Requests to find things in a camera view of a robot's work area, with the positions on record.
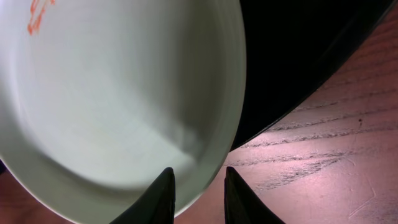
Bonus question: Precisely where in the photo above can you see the mint plate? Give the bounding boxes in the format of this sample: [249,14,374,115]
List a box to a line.
[1,0,246,223]

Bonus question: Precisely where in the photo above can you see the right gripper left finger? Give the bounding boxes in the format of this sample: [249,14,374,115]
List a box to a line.
[111,167,175,224]

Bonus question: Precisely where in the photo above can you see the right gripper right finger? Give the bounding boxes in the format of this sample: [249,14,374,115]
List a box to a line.
[224,167,285,224]

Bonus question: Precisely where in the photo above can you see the round black tray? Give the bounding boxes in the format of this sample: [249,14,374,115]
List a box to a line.
[233,0,395,148]

